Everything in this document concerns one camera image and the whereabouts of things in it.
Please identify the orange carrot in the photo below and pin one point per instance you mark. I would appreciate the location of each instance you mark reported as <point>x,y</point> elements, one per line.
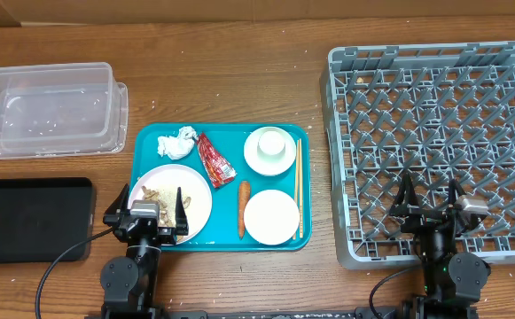
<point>244,194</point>

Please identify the grey dishwasher rack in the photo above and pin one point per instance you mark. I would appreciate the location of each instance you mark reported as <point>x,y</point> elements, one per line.
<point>440,112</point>

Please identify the large white plate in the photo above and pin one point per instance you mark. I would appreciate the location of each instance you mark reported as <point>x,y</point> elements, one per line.
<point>195,195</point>

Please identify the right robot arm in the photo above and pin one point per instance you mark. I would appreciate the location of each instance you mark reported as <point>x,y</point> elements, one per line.
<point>453,279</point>

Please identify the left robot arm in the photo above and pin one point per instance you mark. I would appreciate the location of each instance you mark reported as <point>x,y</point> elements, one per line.
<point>129,281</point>

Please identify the black plastic tray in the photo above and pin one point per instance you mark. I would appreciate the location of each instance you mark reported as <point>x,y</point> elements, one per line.
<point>41,217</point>

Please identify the white cup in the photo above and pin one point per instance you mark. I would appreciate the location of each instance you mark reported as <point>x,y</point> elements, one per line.
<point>271,143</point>

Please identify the red snack wrapper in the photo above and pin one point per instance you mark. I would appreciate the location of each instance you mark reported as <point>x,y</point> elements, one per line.
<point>219,170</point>

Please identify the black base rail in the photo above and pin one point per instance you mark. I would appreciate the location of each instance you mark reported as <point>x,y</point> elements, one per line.
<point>385,312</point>

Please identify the clear plastic bin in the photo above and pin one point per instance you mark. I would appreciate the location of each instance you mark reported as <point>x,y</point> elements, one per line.
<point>61,110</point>

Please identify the white bowl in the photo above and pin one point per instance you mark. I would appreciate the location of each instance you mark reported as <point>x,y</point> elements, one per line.
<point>271,217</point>

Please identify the teal plastic serving tray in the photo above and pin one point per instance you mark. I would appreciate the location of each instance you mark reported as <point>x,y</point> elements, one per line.
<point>220,232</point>

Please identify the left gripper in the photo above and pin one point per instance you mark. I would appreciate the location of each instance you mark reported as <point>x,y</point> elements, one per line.
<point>165,237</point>

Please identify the peanut and rice scraps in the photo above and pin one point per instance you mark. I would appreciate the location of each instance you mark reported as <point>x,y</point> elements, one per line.
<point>166,197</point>

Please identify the white napkin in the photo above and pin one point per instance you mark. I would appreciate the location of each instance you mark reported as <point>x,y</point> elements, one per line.
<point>177,147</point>

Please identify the small white saucer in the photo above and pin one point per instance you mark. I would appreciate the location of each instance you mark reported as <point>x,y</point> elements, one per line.
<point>264,165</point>

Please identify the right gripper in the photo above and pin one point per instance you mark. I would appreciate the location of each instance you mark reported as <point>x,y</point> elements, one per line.
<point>419,217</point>

